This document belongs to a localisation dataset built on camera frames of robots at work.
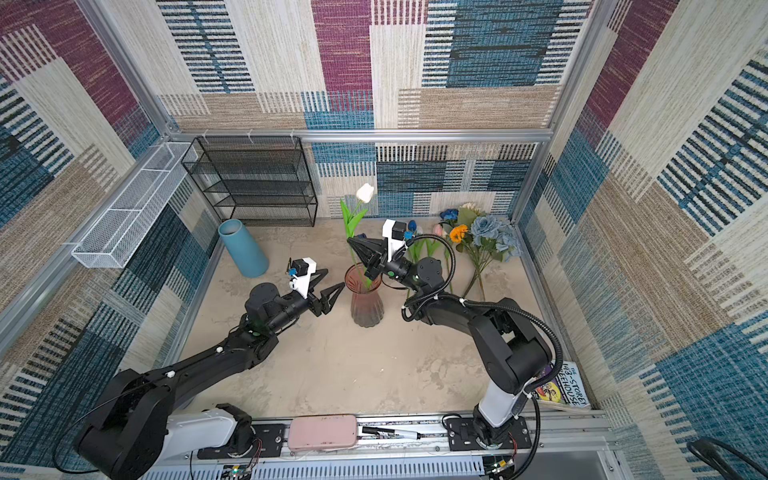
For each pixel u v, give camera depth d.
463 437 0.73
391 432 0.74
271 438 0.74
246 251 0.93
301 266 0.66
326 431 0.75
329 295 0.73
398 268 0.69
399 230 0.62
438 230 1.14
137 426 0.41
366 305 0.96
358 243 0.69
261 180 1.11
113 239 0.71
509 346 0.47
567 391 0.78
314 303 0.71
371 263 0.69
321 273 0.80
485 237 1.02
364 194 0.67
